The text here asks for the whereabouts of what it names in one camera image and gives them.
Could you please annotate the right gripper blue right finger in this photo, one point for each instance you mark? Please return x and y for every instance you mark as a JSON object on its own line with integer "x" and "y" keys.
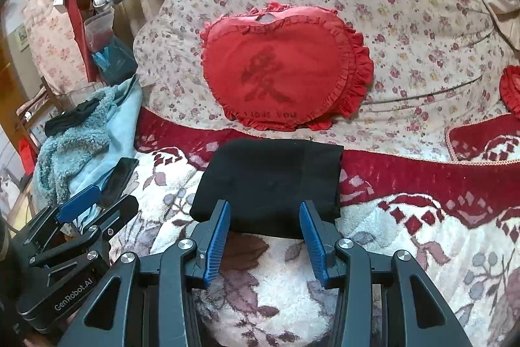
{"x": 320, "y": 238}

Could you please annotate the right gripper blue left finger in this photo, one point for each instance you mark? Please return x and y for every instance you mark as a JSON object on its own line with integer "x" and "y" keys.
{"x": 210, "y": 237}

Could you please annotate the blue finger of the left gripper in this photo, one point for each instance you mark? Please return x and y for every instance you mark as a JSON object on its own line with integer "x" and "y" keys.
{"x": 78, "y": 204}

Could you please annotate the black pants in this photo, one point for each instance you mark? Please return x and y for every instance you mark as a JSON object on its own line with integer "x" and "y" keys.
{"x": 265, "y": 181}

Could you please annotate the light blue fleece jacket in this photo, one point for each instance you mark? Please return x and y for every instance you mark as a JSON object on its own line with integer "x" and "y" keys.
{"x": 80, "y": 156}

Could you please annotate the teal plastic bag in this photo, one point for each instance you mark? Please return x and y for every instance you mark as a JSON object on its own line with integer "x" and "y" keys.
{"x": 115, "y": 62}

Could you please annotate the red white floral blanket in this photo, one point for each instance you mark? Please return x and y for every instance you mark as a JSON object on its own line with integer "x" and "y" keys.
{"x": 459, "y": 220}

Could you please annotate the floral pillow stack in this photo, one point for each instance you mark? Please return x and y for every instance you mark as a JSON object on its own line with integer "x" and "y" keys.
{"x": 55, "y": 52}

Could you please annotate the red heart-shaped pillow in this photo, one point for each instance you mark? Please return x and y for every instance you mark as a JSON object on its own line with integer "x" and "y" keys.
{"x": 286, "y": 67}

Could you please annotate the clear plastic bag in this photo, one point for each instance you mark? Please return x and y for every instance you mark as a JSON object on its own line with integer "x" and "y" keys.
{"x": 98, "y": 29}

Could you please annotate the red hanging bag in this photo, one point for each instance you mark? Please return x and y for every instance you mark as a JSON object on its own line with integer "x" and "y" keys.
{"x": 79, "y": 11}

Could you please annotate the floral beige quilt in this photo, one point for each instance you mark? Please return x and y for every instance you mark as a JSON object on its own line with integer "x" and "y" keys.
{"x": 376, "y": 75}

